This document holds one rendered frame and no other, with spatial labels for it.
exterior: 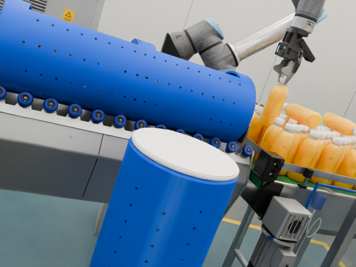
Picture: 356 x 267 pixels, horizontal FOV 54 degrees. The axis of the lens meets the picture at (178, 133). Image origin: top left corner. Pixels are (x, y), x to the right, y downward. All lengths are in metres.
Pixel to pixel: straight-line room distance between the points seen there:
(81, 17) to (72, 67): 1.68
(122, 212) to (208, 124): 0.56
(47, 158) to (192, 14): 3.10
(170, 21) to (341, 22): 2.01
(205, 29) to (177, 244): 1.42
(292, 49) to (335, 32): 3.16
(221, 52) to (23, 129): 1.21
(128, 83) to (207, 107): 0.29
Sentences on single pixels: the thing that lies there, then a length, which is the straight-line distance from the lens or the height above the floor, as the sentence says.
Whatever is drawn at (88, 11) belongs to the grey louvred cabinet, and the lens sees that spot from 2.76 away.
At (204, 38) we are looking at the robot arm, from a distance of 2.00.
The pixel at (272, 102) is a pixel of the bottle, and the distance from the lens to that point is 1.50.
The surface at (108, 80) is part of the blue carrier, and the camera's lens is 1.11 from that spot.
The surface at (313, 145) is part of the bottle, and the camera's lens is 1.48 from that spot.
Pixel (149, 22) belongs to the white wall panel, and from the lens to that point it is 4.00.
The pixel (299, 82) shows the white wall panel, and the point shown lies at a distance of 4.50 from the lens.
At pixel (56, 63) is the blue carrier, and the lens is 1.09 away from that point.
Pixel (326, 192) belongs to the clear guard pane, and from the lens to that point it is 1.48.
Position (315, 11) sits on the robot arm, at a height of 1.54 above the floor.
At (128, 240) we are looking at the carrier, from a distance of 0.82.
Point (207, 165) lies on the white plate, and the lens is 0.80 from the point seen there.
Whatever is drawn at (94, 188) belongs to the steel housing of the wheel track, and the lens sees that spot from 1.30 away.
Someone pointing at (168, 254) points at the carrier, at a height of 0.83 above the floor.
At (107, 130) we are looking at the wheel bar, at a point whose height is 0.93.
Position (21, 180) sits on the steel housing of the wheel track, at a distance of 1.28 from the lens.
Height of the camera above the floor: 1.28
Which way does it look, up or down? 15 degrees down
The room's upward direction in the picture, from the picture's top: 19 degrees clockwise
